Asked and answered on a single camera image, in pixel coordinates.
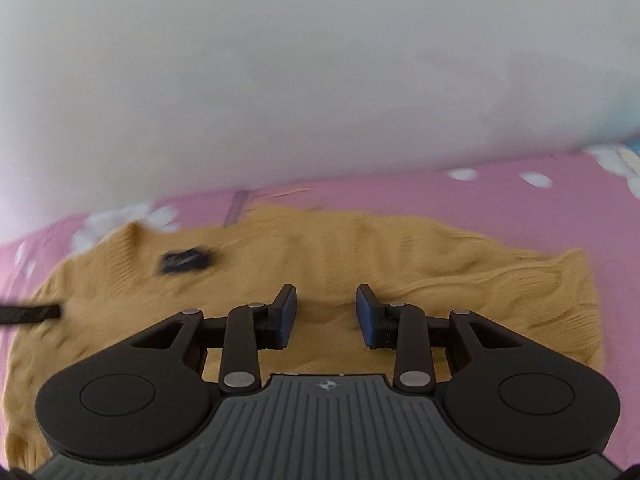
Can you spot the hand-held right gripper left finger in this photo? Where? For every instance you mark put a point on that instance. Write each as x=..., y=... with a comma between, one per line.
x=287, y=318

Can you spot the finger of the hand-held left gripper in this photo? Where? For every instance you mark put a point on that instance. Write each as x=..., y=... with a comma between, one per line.
x=35, y=313

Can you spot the pink floral bed sheet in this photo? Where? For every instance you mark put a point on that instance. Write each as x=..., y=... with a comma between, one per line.
x=450, y=195

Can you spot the blue floral cloth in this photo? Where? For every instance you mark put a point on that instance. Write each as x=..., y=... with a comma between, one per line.
x=620, y=157

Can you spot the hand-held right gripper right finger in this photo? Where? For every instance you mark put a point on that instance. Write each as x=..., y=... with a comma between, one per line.
x=363, y=318

